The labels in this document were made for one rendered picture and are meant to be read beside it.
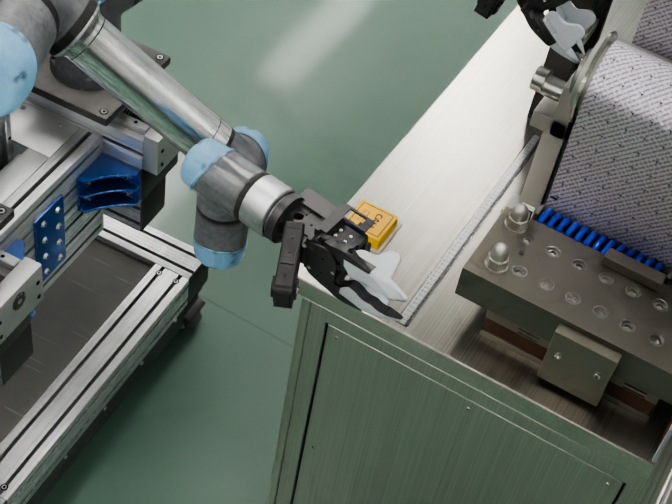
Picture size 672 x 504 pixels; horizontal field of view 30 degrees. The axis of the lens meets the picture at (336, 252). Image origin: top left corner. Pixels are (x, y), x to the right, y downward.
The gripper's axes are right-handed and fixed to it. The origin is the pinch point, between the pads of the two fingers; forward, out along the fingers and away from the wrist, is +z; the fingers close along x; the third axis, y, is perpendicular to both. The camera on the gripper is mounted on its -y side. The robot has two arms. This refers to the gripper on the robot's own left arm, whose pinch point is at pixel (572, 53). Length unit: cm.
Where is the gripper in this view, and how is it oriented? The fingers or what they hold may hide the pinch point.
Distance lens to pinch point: 193.8
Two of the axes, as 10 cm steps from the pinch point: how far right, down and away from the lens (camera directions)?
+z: 5.7, 7.7, 2.8
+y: 6.5, -2.2, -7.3
